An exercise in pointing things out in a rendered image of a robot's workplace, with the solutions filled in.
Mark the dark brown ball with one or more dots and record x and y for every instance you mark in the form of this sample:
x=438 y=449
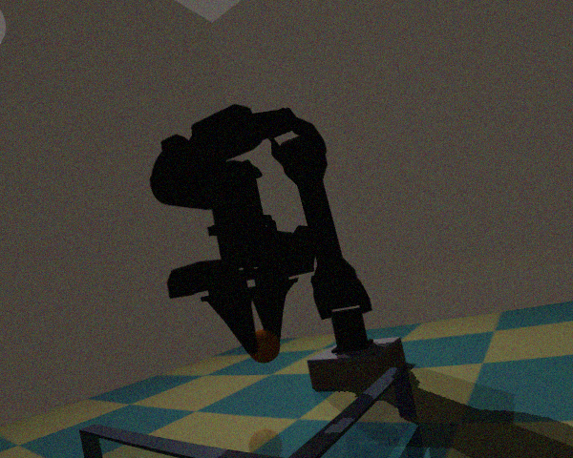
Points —
x=268 y=346

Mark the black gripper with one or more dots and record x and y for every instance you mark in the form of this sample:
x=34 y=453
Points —
x=226 y=284

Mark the see-through grey ball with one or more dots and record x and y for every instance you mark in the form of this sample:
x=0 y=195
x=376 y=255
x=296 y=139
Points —
x=266 y=442

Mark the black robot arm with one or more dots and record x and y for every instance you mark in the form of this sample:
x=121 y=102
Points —
x=196 y=173

